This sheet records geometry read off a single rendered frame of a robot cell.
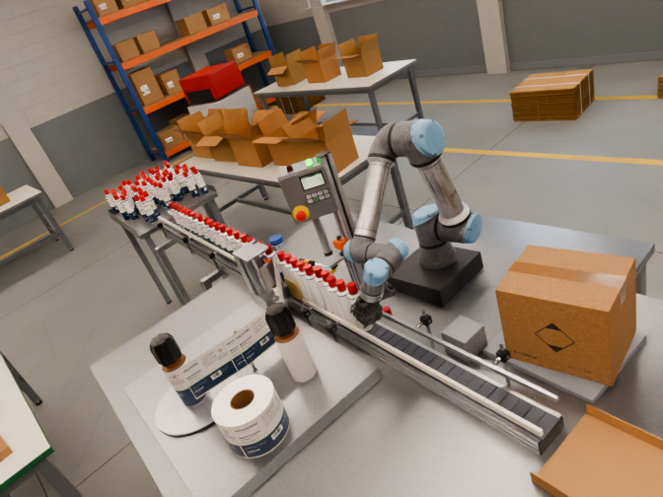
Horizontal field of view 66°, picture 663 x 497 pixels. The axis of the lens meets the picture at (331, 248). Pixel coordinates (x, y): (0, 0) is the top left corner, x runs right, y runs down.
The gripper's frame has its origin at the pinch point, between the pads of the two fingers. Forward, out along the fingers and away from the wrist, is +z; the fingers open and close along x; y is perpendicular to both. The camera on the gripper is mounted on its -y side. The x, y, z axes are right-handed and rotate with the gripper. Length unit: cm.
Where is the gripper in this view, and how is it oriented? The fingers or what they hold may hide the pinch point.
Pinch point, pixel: (369, 319)
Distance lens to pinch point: 184.1
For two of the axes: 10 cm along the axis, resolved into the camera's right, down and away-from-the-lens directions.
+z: -0.4, 6.0, 8.0
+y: -7.4, 5.2, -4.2
